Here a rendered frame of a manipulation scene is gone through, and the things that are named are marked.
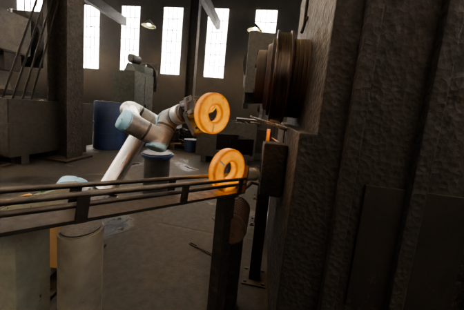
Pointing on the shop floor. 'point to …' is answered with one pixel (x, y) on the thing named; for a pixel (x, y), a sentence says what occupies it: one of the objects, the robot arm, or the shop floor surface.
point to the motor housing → (242, 210)
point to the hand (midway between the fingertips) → (213, 108)
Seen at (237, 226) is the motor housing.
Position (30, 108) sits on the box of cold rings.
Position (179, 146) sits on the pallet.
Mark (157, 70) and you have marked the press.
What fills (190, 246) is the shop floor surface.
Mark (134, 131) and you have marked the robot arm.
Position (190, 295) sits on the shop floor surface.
